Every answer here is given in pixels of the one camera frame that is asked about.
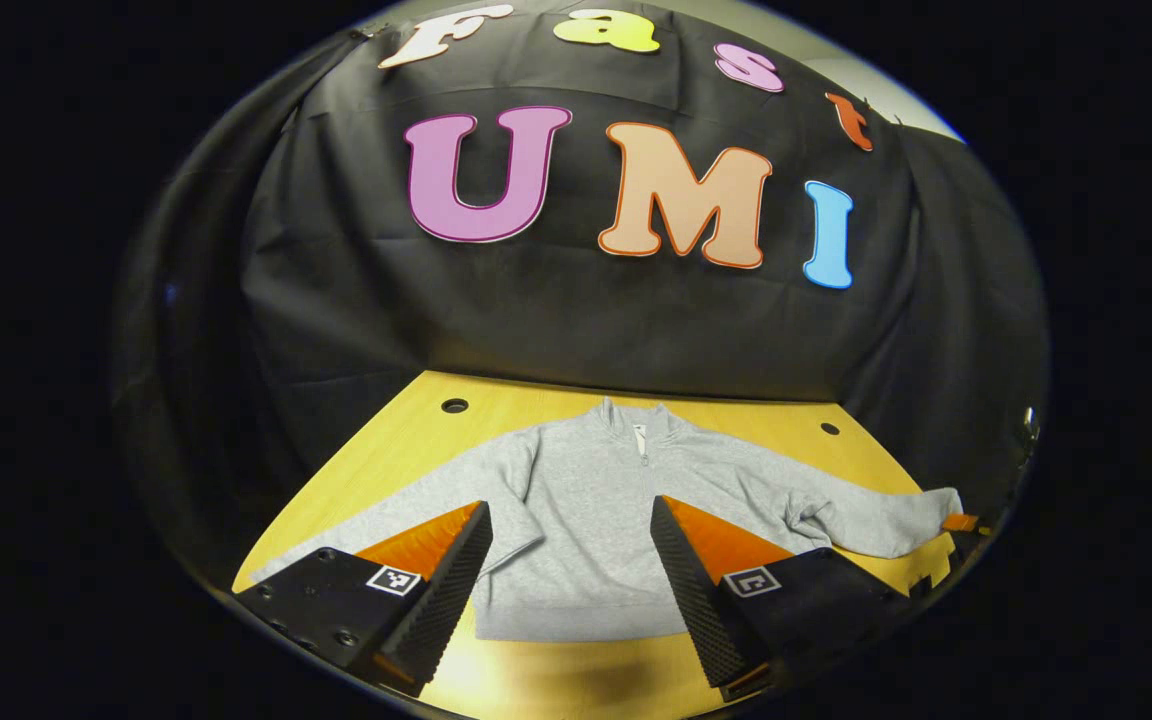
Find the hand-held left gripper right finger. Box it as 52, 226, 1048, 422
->
649, 495, 913, 703

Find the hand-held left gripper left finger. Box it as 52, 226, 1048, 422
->
233, 502, 494, 699

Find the black backdrop cloth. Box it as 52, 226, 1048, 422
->
116, 5, 1049, 581

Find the grey zip-neck sweatshirt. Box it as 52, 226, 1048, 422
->
251, 397, 965, 643

